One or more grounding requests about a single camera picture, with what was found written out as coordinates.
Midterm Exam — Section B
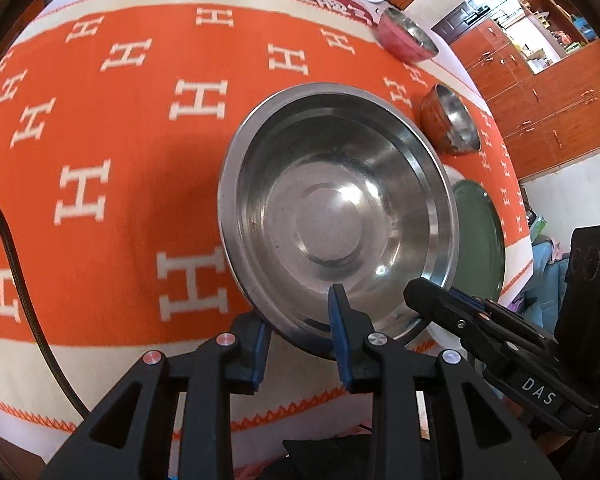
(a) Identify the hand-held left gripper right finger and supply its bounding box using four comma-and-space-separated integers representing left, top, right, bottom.
327, 283, 563, 480

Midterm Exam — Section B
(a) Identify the green plate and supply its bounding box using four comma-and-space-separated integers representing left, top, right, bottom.
450, 179, 507, 306

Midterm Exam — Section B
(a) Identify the small steel bowl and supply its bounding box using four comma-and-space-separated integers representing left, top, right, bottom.
420, 83, 482, 156

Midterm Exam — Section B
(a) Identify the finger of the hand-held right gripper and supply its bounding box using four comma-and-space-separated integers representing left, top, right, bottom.
403, 277, 486, 348
450, 287, 556, 346

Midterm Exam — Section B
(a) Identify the black cable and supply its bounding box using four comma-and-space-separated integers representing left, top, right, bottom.
0, 185, 88, 418

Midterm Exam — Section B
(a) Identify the wooden wall cabinet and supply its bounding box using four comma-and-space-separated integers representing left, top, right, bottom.
450, 0, 600, 181

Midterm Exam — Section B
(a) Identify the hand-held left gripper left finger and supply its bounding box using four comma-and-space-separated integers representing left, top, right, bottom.
37, 312, 273, 480

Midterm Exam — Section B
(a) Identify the blue cloth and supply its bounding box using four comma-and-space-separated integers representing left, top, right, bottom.
530, 240, 571, 321

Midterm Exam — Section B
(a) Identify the dark wooden door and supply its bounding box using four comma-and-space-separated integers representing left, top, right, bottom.
432, 2, 476, 46

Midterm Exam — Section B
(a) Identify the large steel bowl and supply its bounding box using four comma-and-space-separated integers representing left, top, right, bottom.
217, 82, 461, 361

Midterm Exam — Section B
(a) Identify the orange patterned blanket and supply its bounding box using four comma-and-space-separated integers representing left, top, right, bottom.
0, 0, 536, 433

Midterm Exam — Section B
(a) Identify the pink steel bowl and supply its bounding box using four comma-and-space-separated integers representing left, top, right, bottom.
377, 7, 440, 65

